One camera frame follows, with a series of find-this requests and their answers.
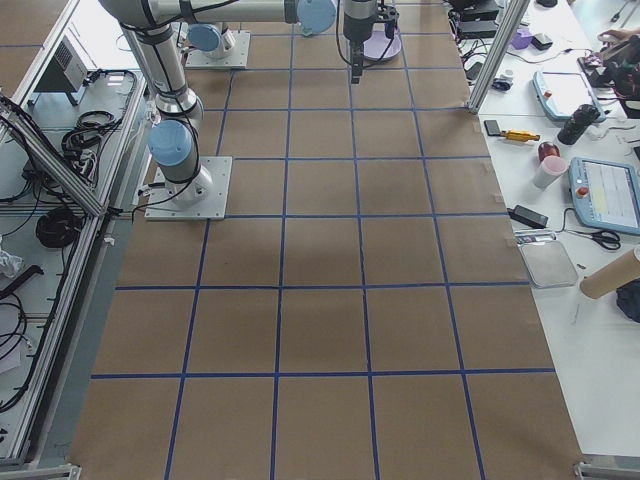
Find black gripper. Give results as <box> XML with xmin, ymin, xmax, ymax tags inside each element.
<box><xmin>343</xmin><ymin>0</ymin><xmax>377</xmax><ymax>84</ymax></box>

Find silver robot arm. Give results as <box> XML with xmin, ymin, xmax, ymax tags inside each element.
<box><xmin>101</xmin><ymin>1</ymin><xmax>398</xmax><ymax>206</ymax></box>
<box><xmin>187</xmin><ymin>23</ymin><xmax>236</xmax><ymax>59</ymax></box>

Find lilac plate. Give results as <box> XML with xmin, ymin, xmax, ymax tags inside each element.
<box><xmin>364</xmin><ymin>30</ymin><xmax>402</xmax><ymax>62</ymax></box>

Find white cup pink lid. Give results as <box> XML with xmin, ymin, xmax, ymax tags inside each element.
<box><xmin>532</xmin><ymin>155</ymin><xmax>568</xmax><ymax>189</ymax></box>

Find black phone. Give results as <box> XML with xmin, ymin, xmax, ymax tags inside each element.
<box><xmin>483</xmin><ymin>119</ymin><xmax>502</xmax><ymax>137</ymax></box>

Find purple small box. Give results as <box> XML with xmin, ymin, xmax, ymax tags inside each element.
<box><xmin>511</xmin><ymin>27</ymin><xmax>533</xmax><ymax>50</ymax></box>

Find blue teach pendant far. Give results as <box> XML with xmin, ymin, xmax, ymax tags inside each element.
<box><xmin>532</xmin><ymin>70</ymin><xmax>606</xmax><ymax>123</ymax></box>

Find blue teach pendant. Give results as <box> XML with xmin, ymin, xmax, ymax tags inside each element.
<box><xmin>568</xmin><ymin>157</ymin><xmax>639</xmax><ymax>236</ymax></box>
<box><xmin>532</xmin><ymin>70</ymin><xmax>606</xmax><ymax>123</ymax></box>

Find dark red jar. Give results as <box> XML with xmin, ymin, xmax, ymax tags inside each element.
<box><xmin>537</xmin><ymin>141</ymin><xmax>560</xmax><ymax>163</ymax></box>

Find black bottle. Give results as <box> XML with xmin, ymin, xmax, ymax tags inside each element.
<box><xmin>557</xmin><ymin>104</ymin><xmax>600</xmax><ymax>145</ymax></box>

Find black power adapter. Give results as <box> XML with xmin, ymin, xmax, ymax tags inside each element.
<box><xmin>507</xmin><ymin>205</ymin><xmax>548</xmax><ymax>229</ymax></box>

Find blue teach pendant near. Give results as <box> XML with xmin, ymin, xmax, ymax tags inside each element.
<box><xmin>568</xmin><ymin>157</ymin><xmax>639</xmax><ymax>236</ymax></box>

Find grey control box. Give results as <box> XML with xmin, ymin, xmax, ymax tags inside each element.
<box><xmin>34</xmin><ymin>36</ymin><xmax>89</xmax><ymax>106</ymax></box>

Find black scissors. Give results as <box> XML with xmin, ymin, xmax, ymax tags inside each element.
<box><xmin>574</xmin><ymin>229</ymin><xmax>621</xmax><ymax>251</ymax></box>

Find cardboard tube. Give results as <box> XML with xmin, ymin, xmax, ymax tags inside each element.
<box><xmin>579</xmin><ymin>246</ymin><xmax>640</xmax><ymax>299</ymax></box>

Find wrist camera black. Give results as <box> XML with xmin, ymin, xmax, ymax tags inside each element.
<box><xmin>375</xmin><ymin>1</ymin><xmax>399</xmax><ymax>40</ymax></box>

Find aluminium frame post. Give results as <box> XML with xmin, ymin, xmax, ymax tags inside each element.
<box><xmin>466</xmin><ymin>0</ymin><xmax>529</xmax><ymax>114</ymax></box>

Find coiled black cable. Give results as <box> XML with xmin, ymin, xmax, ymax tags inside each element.
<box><xmin>35</xmin><ymin>204</ymin><xmax>84</xmax><ymax>251</ymax></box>

